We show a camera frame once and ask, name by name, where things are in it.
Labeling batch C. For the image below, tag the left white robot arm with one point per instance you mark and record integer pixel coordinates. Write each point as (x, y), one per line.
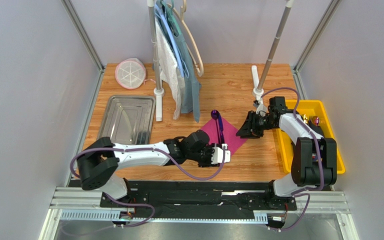
(97, 164)

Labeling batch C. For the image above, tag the beige clothes hanger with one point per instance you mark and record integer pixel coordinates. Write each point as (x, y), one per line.
(191, 44)

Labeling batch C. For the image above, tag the purple metal spoon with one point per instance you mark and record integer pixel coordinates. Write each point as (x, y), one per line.
(215, 114)

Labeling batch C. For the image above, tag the blue grey hanging cloth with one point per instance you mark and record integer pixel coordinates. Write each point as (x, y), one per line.
(191, 98)

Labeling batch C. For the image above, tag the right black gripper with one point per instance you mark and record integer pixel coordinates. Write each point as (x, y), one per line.
(253, 123)

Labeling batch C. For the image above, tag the silver metal tray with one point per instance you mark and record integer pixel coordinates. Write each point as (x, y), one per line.
(128, 119)

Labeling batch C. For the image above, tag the pink paper napkin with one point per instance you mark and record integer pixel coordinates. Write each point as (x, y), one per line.
(229, 132)

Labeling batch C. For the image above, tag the pink gold utensil in bin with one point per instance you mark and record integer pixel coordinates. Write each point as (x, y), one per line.
(313, 119)

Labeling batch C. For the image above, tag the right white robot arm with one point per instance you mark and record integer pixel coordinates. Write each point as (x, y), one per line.
(314, 162)

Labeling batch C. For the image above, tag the yellow plastic bin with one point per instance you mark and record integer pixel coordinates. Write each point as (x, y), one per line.
(309, 108)

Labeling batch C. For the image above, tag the rack pole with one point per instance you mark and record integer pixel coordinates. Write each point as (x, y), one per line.
(159, 91)
(259, 80)

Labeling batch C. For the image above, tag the pink white mesh basket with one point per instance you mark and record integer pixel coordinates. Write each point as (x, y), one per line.
(131, 74)

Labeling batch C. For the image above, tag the left rack pole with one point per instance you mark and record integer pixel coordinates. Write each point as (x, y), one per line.
(159, 91)

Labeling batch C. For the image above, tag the blue clothes hanger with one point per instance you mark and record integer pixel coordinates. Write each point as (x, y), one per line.
(173, 34)

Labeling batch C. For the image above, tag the white lace cloth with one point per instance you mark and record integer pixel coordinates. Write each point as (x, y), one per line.
(170, 72)

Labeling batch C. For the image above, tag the right rack pole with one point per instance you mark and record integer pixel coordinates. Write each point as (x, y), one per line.
(259, 80)

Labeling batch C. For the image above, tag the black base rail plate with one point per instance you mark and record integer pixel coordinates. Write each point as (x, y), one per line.
(204, 200)

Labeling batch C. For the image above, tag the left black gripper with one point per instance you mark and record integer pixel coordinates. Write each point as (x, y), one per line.
(209, 164)

